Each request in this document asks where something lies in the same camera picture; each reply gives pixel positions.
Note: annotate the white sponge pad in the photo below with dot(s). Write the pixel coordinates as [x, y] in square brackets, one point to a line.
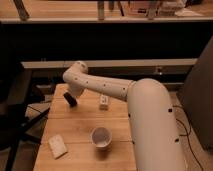
[57, 146]

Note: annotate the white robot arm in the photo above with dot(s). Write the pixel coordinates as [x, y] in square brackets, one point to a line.
[154, 131]

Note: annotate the dark chair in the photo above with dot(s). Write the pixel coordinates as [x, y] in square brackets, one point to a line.
[16, 93]

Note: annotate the white paper cup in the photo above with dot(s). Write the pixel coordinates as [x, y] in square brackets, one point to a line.
[101, 138]

